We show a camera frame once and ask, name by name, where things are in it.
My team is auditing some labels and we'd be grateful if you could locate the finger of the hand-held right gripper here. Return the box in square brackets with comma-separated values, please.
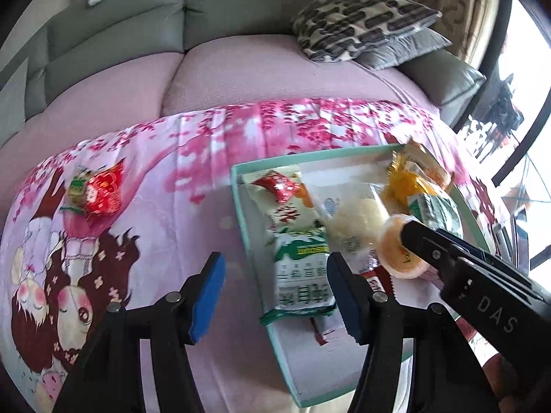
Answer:
[400, 219, 475, 281]

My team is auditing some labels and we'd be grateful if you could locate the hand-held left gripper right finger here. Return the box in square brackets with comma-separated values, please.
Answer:
[327, 253, 500, 413]

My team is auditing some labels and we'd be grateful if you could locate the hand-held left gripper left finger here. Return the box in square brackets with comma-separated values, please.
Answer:
[52, 252, 227, 413]

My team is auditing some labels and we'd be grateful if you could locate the small green white biscuit packet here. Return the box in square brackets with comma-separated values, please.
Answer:
[407, 193, 463, 242]

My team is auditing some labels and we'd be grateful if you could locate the orange jelly cup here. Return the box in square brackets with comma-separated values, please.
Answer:
[379, 215, 435, 280]

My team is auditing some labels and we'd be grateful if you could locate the brown milk biscuit packet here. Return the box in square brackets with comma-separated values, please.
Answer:
[310, 266, 397, 347]

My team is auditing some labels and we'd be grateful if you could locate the large green white biscuit packet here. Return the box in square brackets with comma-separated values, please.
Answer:
[258, 228, 337, 325]

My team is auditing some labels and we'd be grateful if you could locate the teal cardboard box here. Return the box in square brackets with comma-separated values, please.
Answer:
[230, 143, 493, 409]

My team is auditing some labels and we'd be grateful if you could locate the round bread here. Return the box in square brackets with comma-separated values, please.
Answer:
[312, 183, 388, 263]

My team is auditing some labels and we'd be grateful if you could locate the beige cake packet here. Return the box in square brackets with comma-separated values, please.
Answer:
[389, 138, 453, 190]

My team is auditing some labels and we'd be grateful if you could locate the printed cartoon blanket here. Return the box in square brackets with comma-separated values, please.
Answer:
[0, 97, 509, 413]

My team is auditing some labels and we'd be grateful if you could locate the white red green snack packet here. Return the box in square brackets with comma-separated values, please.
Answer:
[243, 171, 321, 244]

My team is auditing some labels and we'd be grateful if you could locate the small green snack packet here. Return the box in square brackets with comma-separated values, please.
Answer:
[60, 166, 93, 213]

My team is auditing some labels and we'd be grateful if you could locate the plain grey cushion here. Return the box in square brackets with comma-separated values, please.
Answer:
[355, 30, 453, 70]

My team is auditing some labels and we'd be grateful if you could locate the pink sofa cover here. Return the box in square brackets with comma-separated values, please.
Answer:
[0, 34, 440, 168]

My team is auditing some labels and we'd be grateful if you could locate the black patterned cushion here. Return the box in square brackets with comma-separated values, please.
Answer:
[290, 0, 442, 63]

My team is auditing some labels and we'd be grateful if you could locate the beige patterned curtain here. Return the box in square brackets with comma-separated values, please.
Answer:
[349, 0, 496, 65]

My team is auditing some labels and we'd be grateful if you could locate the grey sofa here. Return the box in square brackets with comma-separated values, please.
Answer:
[0, 0, 487, 160]

